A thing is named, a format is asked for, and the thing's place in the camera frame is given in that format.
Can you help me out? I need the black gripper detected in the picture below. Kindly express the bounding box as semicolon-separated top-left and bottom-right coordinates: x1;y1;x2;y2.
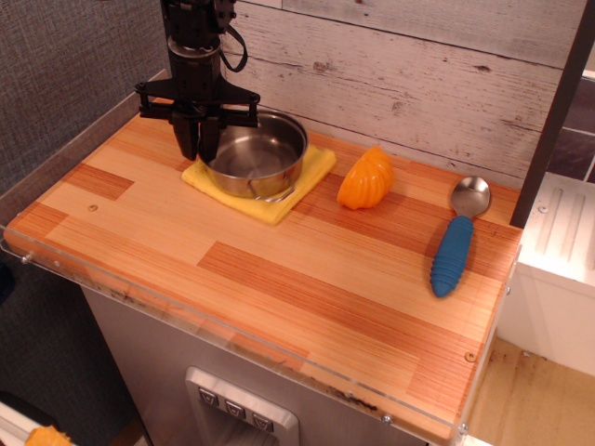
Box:
135;39;260;162

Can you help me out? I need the silver steel pot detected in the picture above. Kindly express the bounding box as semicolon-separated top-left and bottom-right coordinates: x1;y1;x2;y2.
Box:
198;111;309;203

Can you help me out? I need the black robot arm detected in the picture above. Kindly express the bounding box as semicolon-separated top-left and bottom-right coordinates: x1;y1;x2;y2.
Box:
135;1;260;163

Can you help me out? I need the yellow folded cloth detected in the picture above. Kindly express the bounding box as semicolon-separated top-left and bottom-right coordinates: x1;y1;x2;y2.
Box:
181;145;337;225

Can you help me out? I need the orange plastic pepper half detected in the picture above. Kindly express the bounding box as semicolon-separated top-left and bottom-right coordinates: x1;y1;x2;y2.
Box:
337;146;394;210

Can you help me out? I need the clear acrylic left guard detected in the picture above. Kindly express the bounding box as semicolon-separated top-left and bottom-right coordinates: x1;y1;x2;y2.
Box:
1;68;165;228

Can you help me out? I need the clear acrylic guard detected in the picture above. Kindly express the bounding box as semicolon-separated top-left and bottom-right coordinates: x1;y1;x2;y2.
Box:
1;68;165;228
0;222;469;440

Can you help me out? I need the silver toy fridge cabinet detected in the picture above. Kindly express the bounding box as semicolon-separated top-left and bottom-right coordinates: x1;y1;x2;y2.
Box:
84;289;424;445

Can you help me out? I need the clear acrylic front guard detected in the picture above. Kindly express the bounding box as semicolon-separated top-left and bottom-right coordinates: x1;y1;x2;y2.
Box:
0;222;469;440

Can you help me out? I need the ice dispenser button panel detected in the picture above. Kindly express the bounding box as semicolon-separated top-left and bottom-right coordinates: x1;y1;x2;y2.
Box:
185;367;300;446

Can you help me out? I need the orange toy at corner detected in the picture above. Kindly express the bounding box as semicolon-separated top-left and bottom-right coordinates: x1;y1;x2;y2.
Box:
24;426;73;446

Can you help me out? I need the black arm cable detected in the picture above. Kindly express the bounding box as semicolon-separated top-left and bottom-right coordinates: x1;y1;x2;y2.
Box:
218;22;249;73

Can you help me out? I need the blue handled metal spoon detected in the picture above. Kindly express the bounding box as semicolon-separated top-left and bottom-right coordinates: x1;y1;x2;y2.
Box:
430;177;491;297

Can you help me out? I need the dark right vertical post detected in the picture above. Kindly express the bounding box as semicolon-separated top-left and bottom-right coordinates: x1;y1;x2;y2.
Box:
509;0;594;229

